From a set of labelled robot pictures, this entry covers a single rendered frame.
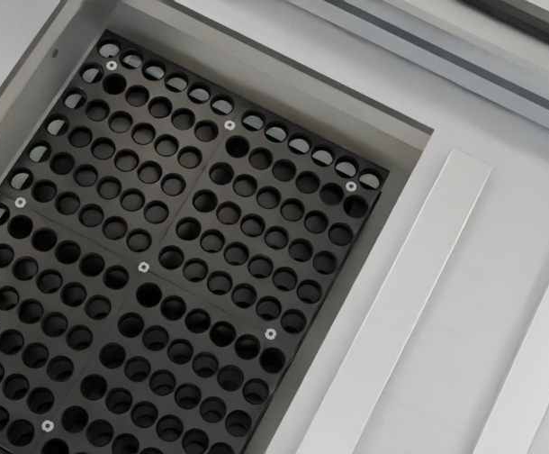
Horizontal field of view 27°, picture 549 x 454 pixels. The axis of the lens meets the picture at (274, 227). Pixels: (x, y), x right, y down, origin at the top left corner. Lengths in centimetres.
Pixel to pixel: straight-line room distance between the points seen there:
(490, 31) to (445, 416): 18
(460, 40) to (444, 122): 5
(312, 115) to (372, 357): 22
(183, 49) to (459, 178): 23
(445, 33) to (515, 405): 18
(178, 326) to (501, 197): 17
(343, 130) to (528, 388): 23
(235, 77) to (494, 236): 22
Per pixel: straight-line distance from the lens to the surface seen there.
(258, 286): 58
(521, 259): 56
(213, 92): 62
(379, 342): 52
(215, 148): 61
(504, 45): 55
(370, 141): 69
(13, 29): 59
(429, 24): 55
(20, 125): 67
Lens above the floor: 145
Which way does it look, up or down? 69 degrees down
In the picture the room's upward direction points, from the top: 11 degrees clockwise
